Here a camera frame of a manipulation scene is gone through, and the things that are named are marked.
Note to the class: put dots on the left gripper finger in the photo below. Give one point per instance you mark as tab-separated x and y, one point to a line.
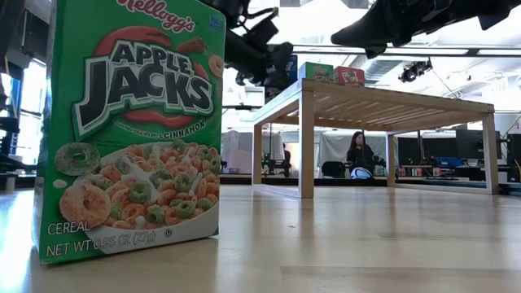
278	65

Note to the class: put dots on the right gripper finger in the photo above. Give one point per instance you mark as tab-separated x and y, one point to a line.
366	22
362	38

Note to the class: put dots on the blue Frosted Flakes cereal box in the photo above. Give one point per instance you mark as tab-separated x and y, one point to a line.
292	67

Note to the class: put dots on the green Apple Jacks cereal box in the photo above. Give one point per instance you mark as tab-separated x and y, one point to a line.
316	72
134	122

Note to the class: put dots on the red Froot Loops cereal box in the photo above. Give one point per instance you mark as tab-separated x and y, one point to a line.
349	76

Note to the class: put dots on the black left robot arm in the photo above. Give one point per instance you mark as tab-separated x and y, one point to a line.
235	10

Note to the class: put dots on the black background robot arm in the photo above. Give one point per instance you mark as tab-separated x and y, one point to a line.
277	164

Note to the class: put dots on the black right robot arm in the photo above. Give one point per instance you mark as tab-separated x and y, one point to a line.
447	12

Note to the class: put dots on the wooden slatted shelf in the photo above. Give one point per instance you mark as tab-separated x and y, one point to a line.
306	142

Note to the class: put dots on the long ceiling light bar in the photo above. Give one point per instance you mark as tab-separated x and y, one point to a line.
439	51

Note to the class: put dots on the black background gantry bar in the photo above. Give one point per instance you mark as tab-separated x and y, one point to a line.
240	107

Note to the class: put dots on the white hanging cloth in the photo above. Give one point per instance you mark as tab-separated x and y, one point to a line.
331	146

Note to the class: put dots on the person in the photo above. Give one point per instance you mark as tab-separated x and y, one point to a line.
359	154

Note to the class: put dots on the black office chair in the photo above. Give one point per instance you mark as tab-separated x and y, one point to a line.
334	169

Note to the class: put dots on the black computer monitor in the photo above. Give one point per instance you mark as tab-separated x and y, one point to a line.
427	148
478	144

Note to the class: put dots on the blue background box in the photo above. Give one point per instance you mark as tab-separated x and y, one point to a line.
447	163

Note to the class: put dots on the large bright window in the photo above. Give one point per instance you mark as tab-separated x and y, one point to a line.
30	138

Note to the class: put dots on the silver ceiling air duct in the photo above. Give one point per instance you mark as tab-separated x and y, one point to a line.
380	69

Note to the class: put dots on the black ceiling camera rig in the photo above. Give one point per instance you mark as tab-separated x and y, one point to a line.
415	70

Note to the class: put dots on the black table frame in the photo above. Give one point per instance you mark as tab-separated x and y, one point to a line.
281	179

